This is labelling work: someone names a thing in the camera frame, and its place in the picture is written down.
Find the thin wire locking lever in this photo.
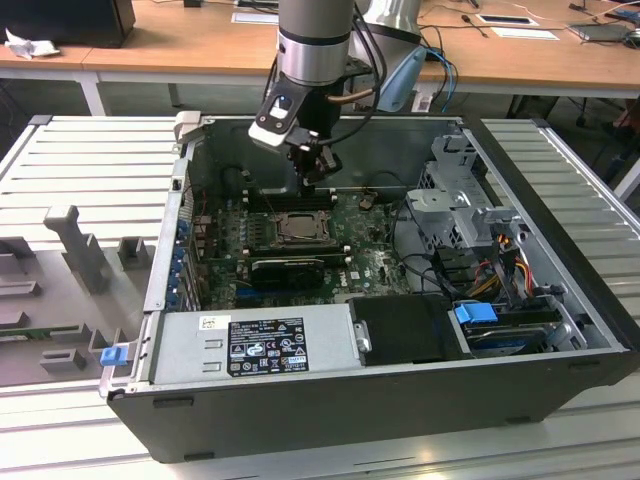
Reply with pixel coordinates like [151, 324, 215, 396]
[259, 186, 280, 223]

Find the metal socket cover frame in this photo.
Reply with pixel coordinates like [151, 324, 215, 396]
[274, 213, 333, 245]

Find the silver topped CPU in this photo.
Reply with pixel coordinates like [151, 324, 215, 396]
[285, 215, 324, 239]

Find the black CPU socket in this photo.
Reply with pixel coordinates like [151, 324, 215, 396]
[272, 212, 334, 247]

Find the pale blue teach pendant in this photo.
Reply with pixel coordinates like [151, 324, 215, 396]
[375, 43, 430, 114]

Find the white paper sheet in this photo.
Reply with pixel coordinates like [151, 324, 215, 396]
[491, 27, 561, 41]
[230, 12, 279, 25]

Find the grey plastic case latch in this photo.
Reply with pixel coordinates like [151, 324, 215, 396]
[172, 110, 203, 147]

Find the grey metal drive cage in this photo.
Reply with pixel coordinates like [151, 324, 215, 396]
[403, 133, 532, 261]

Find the green motherboard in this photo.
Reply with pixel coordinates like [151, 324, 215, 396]
[192, 185, 419, 310]

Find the black graphics card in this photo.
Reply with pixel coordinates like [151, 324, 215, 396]
[249, 256, 325, 292]

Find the white framed tablet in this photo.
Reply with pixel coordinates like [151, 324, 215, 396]
[474, 13, 540, 27]

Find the black plastic shroud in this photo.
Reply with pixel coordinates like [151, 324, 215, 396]
[346, 293, 475, 367]

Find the blue disk carrier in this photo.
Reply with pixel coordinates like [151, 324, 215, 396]
[453, 301, 499, 331]

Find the grey power supply unit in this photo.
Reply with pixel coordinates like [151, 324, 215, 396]
[148, 302, 364, 387]

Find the black computer box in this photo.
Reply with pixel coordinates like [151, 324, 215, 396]
[0, 0, 137, 50]

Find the dark notebook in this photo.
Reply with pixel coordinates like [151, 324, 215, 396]
[566, 22, 634, 45]

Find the silver hard disk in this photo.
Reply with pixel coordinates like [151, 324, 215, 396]
[464, 324, 549, 359]

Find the crumpled white paper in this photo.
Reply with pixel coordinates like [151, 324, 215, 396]
[4, 27, 61, 60]

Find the open black PC case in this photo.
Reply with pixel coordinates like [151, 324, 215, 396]
[99, 112, 640, 464]

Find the grey parts rack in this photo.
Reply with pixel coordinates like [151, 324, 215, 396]
[0, 203, 157, 389]

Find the blue plastic latch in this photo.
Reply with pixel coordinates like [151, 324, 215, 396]
[99, 347, 127, 370]

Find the green RAM stick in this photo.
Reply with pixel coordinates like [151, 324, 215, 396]
[0, 324, 81, 342]

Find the copper coloured cable sleeve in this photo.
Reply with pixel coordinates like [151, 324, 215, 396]
[327, 87, 374, 107]

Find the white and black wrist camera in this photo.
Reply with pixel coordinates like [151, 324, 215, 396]
[248, 83, 312, 149]

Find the wooden desk white frame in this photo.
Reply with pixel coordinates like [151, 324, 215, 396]
[79, 0, 640, 119]
[0, 27, 109, 117]

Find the yellow red power wire bundle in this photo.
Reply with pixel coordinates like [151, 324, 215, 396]
[469, 249, 536, 301]

